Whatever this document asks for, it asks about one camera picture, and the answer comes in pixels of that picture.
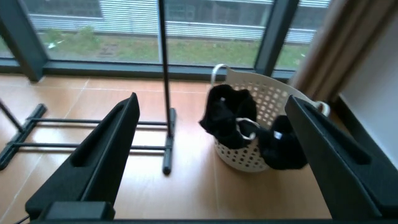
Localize white laundry basket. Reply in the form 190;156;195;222
210;63;331;174

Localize window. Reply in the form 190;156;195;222
0;0;332;82

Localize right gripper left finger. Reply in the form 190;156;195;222
25;92;141;220

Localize black clothes rack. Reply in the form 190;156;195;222
0;0;177;175

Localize black shorts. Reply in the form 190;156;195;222
198;83;261;151

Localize black garment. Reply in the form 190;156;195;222
256;114;308;170

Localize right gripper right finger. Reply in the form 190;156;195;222
284;95;398;220

